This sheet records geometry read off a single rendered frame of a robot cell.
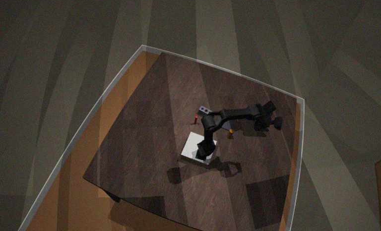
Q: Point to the orange cylinder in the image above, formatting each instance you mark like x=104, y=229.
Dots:
x=231, y=131

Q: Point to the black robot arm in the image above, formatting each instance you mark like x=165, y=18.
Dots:
x=253, y=112

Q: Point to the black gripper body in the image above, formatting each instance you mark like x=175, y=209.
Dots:
x=277, y=122

